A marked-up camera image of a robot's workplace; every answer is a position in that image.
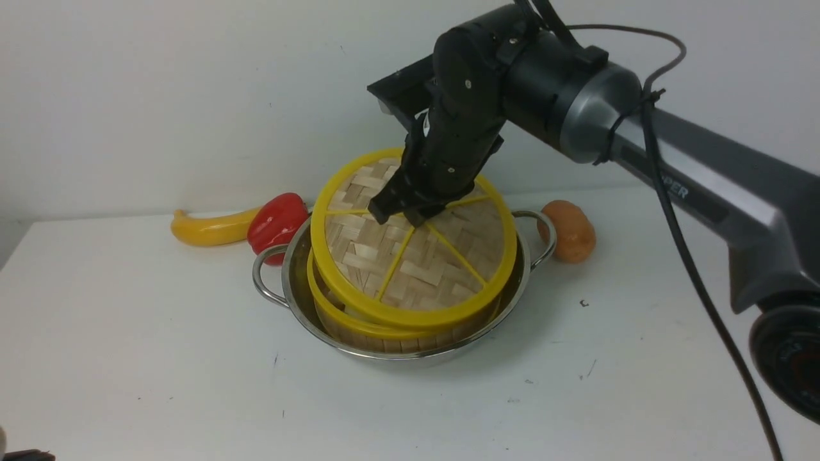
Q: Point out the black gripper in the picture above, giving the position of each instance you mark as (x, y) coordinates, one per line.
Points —
(464, 121)

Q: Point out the yellow rimmed bamboo steamer lid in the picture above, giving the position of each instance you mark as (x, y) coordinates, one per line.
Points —
(432, 276)

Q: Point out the yellow rimmed bamboo steamer basket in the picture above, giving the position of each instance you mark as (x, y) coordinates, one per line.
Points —
(340, 323)

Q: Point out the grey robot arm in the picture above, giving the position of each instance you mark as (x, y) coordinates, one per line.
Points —
(521, 64)

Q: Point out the stainless steel pot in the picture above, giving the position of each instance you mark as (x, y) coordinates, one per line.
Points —
(298, 299)

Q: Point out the red bell pepper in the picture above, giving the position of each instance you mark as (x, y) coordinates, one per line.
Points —
(277, 222)

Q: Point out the brown potato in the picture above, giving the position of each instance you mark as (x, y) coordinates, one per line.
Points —
(576, 236)

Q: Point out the yellow banana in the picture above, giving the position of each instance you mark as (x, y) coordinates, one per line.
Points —
(212, 232)

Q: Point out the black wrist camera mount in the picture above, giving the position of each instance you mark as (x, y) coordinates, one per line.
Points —
(406, 93)

